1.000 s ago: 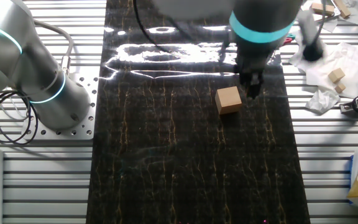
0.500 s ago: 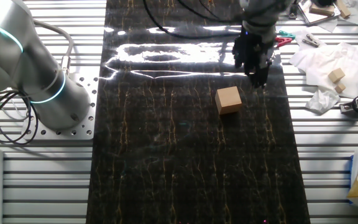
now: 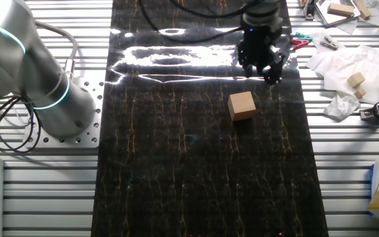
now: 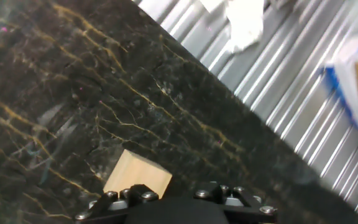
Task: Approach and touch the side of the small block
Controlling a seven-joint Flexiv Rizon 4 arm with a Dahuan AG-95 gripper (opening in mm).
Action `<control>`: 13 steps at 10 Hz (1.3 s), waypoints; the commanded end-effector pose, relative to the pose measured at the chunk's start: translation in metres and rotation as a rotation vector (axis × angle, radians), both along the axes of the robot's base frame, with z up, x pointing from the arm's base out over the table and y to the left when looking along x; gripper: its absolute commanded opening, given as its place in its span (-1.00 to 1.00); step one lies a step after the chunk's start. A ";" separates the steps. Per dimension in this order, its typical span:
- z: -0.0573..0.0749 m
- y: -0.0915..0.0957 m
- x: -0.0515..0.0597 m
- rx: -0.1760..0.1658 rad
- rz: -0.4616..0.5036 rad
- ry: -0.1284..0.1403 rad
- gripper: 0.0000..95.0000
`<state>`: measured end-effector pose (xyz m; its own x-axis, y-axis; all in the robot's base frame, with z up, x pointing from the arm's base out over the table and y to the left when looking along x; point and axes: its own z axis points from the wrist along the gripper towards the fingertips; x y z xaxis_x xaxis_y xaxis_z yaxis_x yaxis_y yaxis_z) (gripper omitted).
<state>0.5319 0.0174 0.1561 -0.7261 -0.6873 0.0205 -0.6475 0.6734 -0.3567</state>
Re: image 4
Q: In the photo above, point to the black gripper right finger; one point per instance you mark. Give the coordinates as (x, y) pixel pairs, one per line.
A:
(213, 191)

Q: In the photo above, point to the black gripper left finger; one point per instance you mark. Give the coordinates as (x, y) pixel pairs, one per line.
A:
(135, 194)

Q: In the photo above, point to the light wooden cube block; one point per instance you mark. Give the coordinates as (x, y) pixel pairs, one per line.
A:
(135, 172)

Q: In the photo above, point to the black marble pattern mat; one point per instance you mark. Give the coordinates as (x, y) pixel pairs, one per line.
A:
(104, 77)

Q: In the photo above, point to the crumpled white tissue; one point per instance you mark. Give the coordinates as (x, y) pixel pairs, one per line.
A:
(244, 25)

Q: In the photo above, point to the blue and white tissue pack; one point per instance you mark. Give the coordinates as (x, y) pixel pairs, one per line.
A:
(346, 77)

